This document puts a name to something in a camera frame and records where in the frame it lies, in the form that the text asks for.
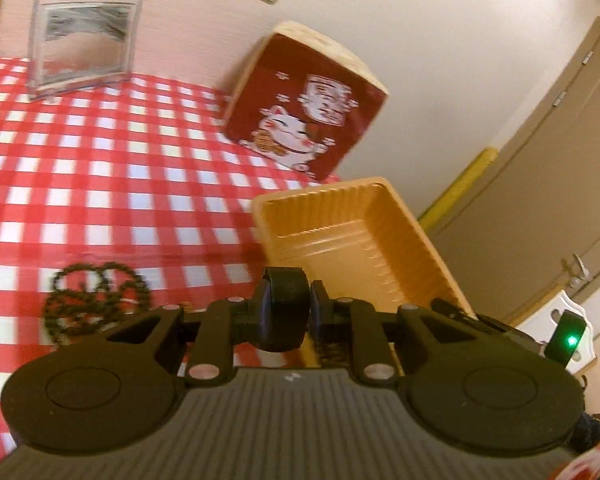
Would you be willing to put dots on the clear sand picture frame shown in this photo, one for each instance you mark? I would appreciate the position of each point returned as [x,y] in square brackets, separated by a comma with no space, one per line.
[85,35]

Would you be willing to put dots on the yellow green pole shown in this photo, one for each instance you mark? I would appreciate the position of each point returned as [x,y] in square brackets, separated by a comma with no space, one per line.
[460,185]

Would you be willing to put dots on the black wristband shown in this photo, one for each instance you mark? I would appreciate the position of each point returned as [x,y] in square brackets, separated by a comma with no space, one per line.
[285,310]

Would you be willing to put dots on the white furniture piece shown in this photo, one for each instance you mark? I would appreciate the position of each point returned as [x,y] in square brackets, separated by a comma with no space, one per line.
[535,320]

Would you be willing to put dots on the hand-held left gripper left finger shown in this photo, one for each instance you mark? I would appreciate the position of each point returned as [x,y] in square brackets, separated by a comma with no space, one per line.
[240,320]

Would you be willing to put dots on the red lucky cat box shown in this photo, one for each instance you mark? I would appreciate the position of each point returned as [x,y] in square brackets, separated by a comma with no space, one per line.
[290,95]

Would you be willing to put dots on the brown room door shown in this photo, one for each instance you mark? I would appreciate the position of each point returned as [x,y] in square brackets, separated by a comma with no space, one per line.
[555,160]

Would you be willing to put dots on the red white checkered tablecloth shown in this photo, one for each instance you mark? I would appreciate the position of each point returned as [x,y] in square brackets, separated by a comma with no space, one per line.
[105,185]

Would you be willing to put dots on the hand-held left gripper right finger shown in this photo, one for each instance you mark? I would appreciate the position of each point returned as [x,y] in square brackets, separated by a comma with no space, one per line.
[321,310]

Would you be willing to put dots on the yellow plastic tray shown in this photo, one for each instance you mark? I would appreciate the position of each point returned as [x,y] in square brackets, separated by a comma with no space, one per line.
[340,240]

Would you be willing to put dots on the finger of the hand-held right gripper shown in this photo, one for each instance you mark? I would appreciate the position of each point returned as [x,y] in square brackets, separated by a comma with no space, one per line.
[507,336]

